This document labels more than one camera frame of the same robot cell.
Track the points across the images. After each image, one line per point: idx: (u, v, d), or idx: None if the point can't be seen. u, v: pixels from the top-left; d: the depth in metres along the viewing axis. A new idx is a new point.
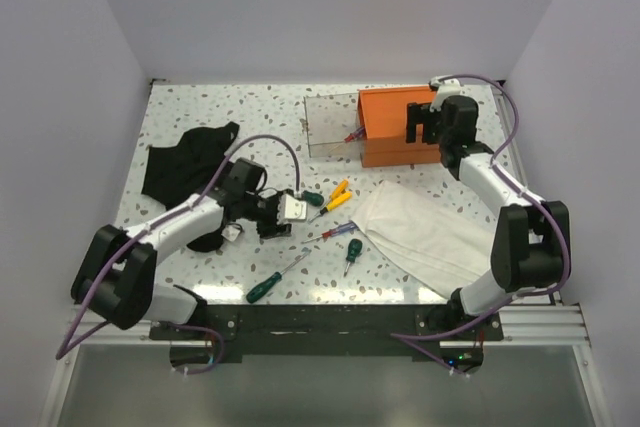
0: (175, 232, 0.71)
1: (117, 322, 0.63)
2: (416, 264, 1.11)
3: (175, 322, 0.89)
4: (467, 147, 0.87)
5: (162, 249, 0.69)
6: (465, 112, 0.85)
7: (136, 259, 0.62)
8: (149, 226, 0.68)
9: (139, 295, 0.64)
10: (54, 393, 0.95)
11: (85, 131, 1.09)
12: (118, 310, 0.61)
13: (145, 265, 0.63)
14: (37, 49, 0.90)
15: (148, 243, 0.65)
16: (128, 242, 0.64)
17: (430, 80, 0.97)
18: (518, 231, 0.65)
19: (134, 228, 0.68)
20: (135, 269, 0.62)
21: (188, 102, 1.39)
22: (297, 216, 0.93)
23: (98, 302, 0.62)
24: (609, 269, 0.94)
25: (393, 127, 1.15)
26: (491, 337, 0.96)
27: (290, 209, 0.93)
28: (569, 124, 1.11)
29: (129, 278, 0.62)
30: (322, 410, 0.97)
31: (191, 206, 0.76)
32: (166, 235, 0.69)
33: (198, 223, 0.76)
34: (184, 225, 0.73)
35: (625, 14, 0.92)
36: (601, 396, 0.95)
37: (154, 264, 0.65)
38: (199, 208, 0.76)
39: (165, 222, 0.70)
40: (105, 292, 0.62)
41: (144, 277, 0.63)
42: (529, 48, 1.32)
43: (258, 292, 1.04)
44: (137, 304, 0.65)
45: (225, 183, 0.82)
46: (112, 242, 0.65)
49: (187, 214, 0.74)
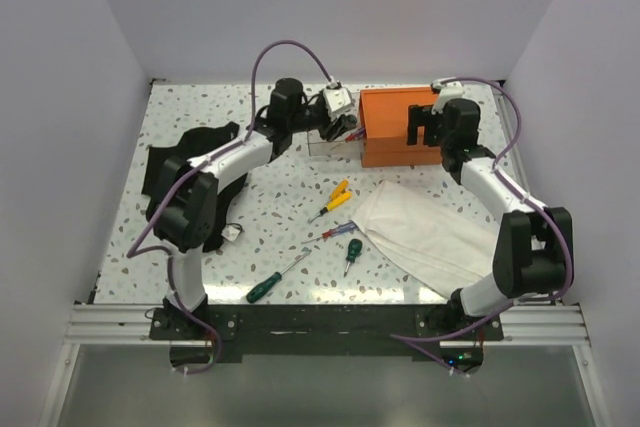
0: (231, 165, 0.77)
1: (184, 243, 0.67)
2: (416, 263, 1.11)
3: (184, 308, 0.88)
4: (468, 151, 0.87)
5: (221, 180, 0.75)
6: (466, 116, 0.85)
7: (202, 185, 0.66)
8: (210, 158, 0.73)
9: (204, 222, 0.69)
10: (55, 392, 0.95)
11: (86, 130, 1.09)
12: (186, 229, 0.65)
13: (210, 191, 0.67)
14: (37, 51, 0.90)
15: (212, 172, 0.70)
16: (193, 171, 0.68)
17: (433, 83, 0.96)
18: (521, 239, 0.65)
19: (194, 160, 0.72)
20: (201, 195, 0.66)
21: (189, 102, 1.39)
22: (343, 104, 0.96)
23: (168, 222, 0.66)
24: (609, 269, 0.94)
25: (394, 128, 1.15)
26: (491, 337, 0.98)
27: (334, 102, 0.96)
28: (569, 124, 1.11)
29: (197, 200, 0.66)
30: (322, 410, 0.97)
31: (244, 141, 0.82)
32: (224, 166, 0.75)
33: (250, 157, 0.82)
34: (239, 158, 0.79)
35: (624, 14, 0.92)
36: (601, 395, 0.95)
37: (216, 192, 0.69)
38: (251, 143, 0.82)
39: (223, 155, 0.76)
40: (173, 213, 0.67)
41: (208, 204, 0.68)
42: (529, 49, 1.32)
43: (258, 292, 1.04)
44: (203, 230, 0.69)
45: (271, 118, 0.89)
46: (177, 170, 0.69)
49: (241, 147, 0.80)
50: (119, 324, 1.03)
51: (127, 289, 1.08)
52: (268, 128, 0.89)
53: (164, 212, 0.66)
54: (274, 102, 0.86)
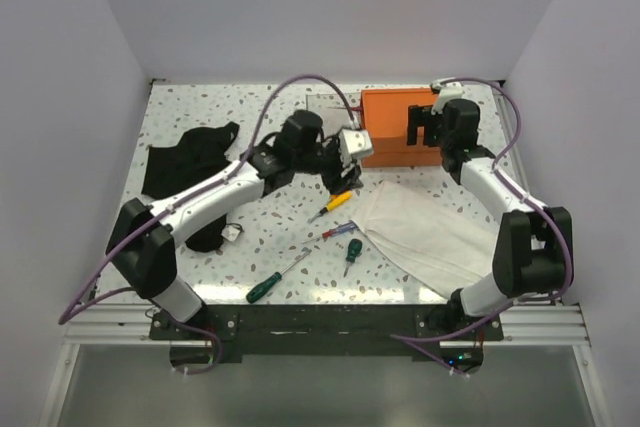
0: (203, 209, 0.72)
1: (140, 291, 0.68)
2: (416, 264, 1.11)
3: (174, 319, 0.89)
4: (468, 151, 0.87)
5: (188, 226, 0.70)
6: (466, 116, 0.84)
7: (153, 242, 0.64)
8: (173, 206, 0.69)
9: (161, 273, 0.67)
10: (54, 393, 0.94)
11: (85, 130, 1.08)
12: (137, 283, 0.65)
13: (163, 248, 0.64)
14: (37, 49, 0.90)
15: (167, 227, 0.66)
16: (150, 223, 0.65)
17: (432, 84, 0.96)
18: (522, 238, 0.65)
19: (159, 206, 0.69)
20: (151, 254, 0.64)
21: (189, 103, 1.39)
22: (361, 147, 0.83)
23: (125, 269, 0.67)
24: (609, 269, 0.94)
25: (394, 128, 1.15)
26: (491, 337, 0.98)
27: (352, 144, 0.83)
28: (569, 124, 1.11)
29: (149, 257, 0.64)
30: (323, 410, 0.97)
31: (227, 178, 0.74)
32: (192, 212, 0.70)
33: (232, 196, 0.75)
34: (213, 201, 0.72)
35: (624, 14, 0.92)
36: (601, 395, 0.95)
37: (173, 247, 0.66)
38: (235, 180, 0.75)
39: (193, 199, 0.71)
40: (129, 261, 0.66)
41: (161, 260, 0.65)
42: (529, 49, 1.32)
43: (258, 292, 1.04)
44: (161, 279, 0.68)
45: (275, 148, 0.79)
46: (136, 217, 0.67)
49: (220, 188, 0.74)
50: (119, 324, 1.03)
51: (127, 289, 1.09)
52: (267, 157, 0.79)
53: (122, 259, 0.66)
54: (286, 131, 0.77)
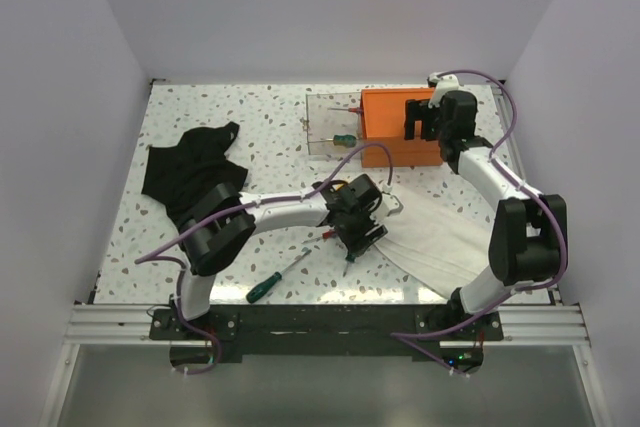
0: (276, 216, 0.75)
1: (196, 268, 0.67)
2: (416, 264, 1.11)
3: (181, 315, 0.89)
4: (466, 141, 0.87)
5: (259, 226, 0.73)
6: (464, 106, 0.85)
7: (237, 225, 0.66)
8: (260, 201, 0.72)
9: (224, 257, 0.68)
10: (55, 393, 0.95)
11: (85, 130, 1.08)
12: (203, 257, 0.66)
13: (243, 233, 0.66)
14: (36, 48, 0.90)
15: (252, 215, 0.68)
16: (237, 207, 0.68)
17: (429, 76, 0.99)
18: (516, 224, 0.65)
19: (247, 196, 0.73)
20: (232, 234, 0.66)
21: (188, 102, 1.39)
22: (398, 207, 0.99)
23: (193, 242, 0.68)
24: (609, 269, 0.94)
25: (393, 125, 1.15)
26: (491, 337, 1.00)
27: (390, 202, 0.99)
28: (569, 125, 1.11)
29: (227, 236, 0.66)
30: (323, 410, 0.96)
31: (302, 197, 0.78)
32: (271, 214, 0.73)
33: (301, 214, 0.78)
34: (288, 212, 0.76)
35: (625, 14, 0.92)
36: (601, 395, 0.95)
37: (249, 236, 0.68)
38: (308, 201, 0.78)
39: (275, 202, 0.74)
40: (200, 236, 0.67)
41: (236, 245, 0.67)
42: (529, 49, 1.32)
43: (258, 292, 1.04)
44: (220, 264, 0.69)
45: (341, 190, 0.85)
46: (225, 200, 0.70)
49: (296, 202, 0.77)
50: (119, 324, 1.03)
51: (127, 288, 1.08)
52: (334, 193, 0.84)
53: (194, 233, 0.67)
54: (358, 182, 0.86)
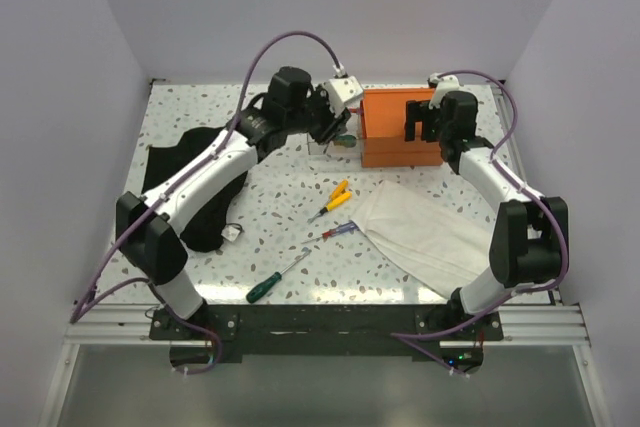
0: (197, 187, 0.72)
1: (153, 278, 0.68)
2: (416, 263, 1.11)
3: (175, 317, 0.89)
4: (467, 142, 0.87)
5: (186, 210, 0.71)
6: (465, 106, 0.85)
7: (153, 232, 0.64)
8: (164, 194, 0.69)
9: (170, 258, 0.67)
10: (55, 392, 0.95)
11: (85, 130, 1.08)
12: (150, 269, 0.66)
13: (165, 236, 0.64)
14: (37, 49, 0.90)
15: (163, 216, 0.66)
16: (146, 213, 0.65)
17: (430, 78, 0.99)
18: (517, 227, 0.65)
19: (152, 195, 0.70)
20: (154, 242, 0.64)
21: (189, 103, 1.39)
22: (354, 93, 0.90)
23: (136, 256, 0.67)
24: (609, 269, 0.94)
25: (393, 126, 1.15)
26: (491, 337, 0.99)
27: (343, 91, 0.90)
28: (569, 124, 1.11)
29: (152, 245, 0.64)
30: (322, 410, 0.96)
31: (215, 152, 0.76)
32: (186, 197, 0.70)
33: (223, 172, 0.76)
34: (205, 180, 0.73)
35: (624, 14, 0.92)
36: (601, 395, 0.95)
37: (174, 232, 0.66)
38: (223, 156, 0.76)
39: (184, 182, 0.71)
40: (137, 251, 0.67)
41: (166, 247, 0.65)
42: (529, 49, 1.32)
43: (258, 292, 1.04)
44: (172, 264, 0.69)
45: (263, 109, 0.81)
46: (133, 210, 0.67)
49: (211, 164, 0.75)
50: (119, 324, 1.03)
51: (127, 289, 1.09)
52: (253, 119, 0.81)
53: (129, 252, 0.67)
54: (274, 88, 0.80)
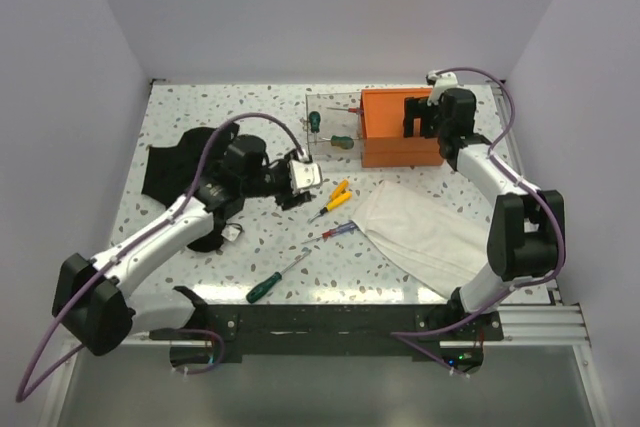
0: (151, 252, 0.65)
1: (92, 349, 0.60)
2: (416, 264, 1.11)
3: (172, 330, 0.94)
4: (465, 138, 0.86)
5: (135, 278, 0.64)
6: (463, 104, 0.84)
7: (100, 297, 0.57)
8: (116, 256, 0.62)
9: (114, 326, 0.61)
10: (54, 393, 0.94)
11: (85, 130, 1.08)
12: (90, 341, 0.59)
13: (113, 302, 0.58)
14: (37, 48, 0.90)
15: (113, 279, 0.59)
16: (95, 277, 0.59)
17: (427, 75, 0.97)
18: (513, 220, 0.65)
19: (102, 257, 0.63)
20: (101, 308, 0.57)
21: (189, 102, 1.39)
22: (310, 183, 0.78)
23: (77, 322, 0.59)
24: (609, 270, 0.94)
25: (392, 125, 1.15)
26: (491, 337, 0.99)
27: (301, 178, 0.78)
28: (569, 124, 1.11)
29: (97, 312, 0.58)
30: (322, 410, 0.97)
31: (172, 218, 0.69)
32: (138, 261, 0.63)
33: (180, 237, 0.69)
34: (161, 243, 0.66)
35: (624, 14, 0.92)
36: (602, 396, 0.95)
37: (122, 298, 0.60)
38: (182, 219, 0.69)
39: (137, 245, 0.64)
40: (77, 320, 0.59)
41: (113, 313, 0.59)
42: (529, 49, 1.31)
43: (258, 292, 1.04)
44: (116, 332, 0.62)
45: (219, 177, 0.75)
46: (80, 273, 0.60)
49: (167, 228, 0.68)
50: None
51: None
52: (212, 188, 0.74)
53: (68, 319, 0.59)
54: (229, 159, 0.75)
